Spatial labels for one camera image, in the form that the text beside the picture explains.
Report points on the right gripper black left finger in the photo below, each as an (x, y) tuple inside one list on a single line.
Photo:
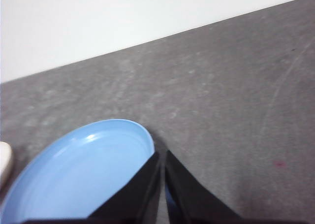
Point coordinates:
[(133, 199)]

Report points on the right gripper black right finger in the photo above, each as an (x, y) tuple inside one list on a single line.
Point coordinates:
[(189, 199)]

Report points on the blue plate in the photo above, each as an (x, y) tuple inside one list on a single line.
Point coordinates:
[(78, 174)]

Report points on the white plate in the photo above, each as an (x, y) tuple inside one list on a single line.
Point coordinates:
[(5, 160)]

